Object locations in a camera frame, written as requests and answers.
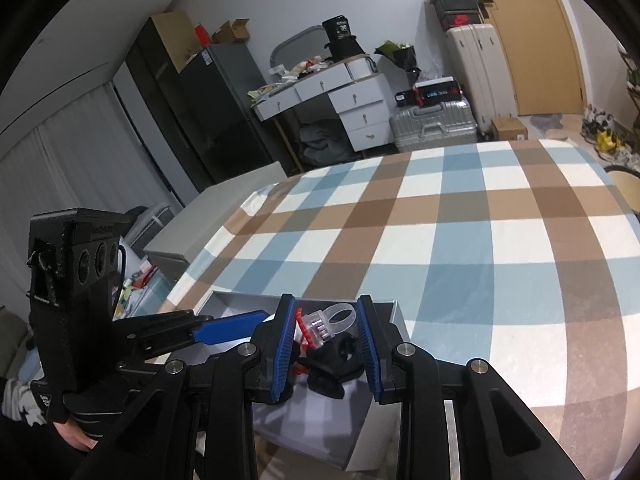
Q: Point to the open cardboard box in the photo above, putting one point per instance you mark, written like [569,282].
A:
[231,32]

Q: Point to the black shoe box red logo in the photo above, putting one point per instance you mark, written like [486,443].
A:
[462,20]

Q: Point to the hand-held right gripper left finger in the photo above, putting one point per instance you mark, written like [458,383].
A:
[282,350]

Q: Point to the clear plastic bag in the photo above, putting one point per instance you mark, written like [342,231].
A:
[434,71]

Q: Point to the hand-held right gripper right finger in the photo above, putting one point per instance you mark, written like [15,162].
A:
[371,355]

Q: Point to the grey floor mat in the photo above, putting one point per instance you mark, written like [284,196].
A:
[546,122]

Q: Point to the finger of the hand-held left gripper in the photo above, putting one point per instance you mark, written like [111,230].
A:
[230,329]

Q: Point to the flat cardboard sheet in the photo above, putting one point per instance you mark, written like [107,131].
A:
[175,40]

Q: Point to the silver cardboard box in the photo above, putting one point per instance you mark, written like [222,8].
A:
[310,425]

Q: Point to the yellow shoes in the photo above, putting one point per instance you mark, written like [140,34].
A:
[609,141]

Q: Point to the red packet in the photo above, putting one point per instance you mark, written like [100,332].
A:
[202,36]

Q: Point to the pile of desk clutter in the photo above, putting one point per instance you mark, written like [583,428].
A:
[295,72]

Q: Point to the black wrapped flower bouquet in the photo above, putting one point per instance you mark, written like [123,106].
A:
[400,57]

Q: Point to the checked tablecloth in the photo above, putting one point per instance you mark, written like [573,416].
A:
[475,260]

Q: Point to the red toothed strip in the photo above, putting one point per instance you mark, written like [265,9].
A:
[301,332]

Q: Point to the grey drawer cabinet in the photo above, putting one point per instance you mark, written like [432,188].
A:
[220,215]

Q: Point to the person's left hand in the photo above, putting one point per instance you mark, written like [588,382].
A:
[75,437]

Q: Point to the white vanity desk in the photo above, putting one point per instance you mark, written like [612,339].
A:
[360,110]

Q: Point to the pile of small colourful clutter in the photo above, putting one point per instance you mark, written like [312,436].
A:
[140,280]

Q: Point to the white curtain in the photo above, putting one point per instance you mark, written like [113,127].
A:
[75,170]

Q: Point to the grey clothes heap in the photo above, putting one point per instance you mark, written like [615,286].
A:
[325,145]

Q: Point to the black and red box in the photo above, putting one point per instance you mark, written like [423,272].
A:
[436,91]

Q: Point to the pile of loose shoes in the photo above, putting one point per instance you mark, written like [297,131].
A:
[597,117]

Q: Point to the grey storage basket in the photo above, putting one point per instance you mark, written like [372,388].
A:
[152,222]

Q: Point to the rows of assorted sneakers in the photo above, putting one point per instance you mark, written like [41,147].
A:
[631,72]

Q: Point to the small black box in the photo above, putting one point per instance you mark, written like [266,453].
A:
[405,98]

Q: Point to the silver aluminium suitcase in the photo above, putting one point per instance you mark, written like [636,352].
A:
[432,127]

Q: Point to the closed brown cardboard box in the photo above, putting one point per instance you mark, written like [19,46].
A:
[509,130]

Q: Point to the arched grey mirror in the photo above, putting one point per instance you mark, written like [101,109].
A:
[295,52]

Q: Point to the dark grey refrigerator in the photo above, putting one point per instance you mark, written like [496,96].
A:
[225,110]

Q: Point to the round wooden stool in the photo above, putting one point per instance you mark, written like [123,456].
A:
[625,187]

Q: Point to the white upright suitcase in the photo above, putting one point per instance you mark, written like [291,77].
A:
[480,75]

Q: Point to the black wardrobe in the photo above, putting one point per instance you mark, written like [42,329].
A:
[160,110]

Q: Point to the black paper bag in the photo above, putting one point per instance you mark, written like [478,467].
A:
[342,40]

